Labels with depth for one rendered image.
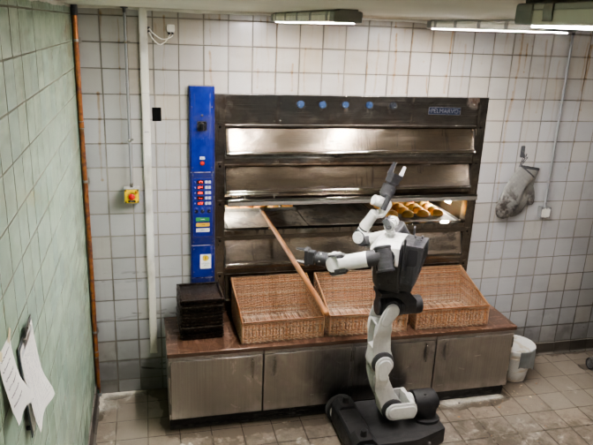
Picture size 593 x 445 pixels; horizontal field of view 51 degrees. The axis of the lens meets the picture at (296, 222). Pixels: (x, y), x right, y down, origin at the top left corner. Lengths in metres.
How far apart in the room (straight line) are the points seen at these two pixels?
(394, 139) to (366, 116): 0.27
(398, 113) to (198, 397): 2.32
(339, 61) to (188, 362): 2.16
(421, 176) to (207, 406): 2.16
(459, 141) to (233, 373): 2.25
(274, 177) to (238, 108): 0.52
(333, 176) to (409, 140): 0.60
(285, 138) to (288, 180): 0.29
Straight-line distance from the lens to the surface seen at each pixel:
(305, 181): 4.26
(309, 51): 4.14
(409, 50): 4.36
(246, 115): 4.11
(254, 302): 4.39
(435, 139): 4.54
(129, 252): 4.27
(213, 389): 4.13
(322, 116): 4.22
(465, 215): 4.80
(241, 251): 4.33
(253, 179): 4.19
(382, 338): 3.79
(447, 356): 4.53
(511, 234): 5.05
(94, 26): 4.01
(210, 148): 4.07
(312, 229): 4.37
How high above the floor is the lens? 2.53
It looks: 18 degrees down
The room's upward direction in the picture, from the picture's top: 2 degrees clockwise
